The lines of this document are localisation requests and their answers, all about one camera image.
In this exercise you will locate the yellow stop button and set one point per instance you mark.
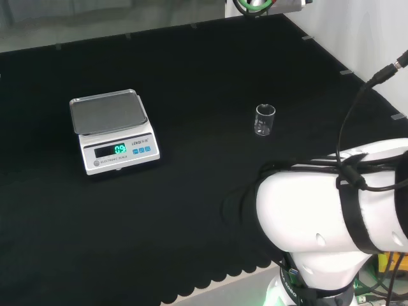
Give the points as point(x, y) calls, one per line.
point(387, 261)

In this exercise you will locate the electronic balance with steel pan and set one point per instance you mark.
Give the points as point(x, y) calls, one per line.
point(108, 127)

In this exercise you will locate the black bench cloth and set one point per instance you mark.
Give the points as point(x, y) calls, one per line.
point(191, 197)

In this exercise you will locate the small clear glass beaker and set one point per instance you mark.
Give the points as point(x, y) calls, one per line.
point(264, 122)

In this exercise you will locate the silver metal fixture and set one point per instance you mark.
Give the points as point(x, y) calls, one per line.
point(288, 5)

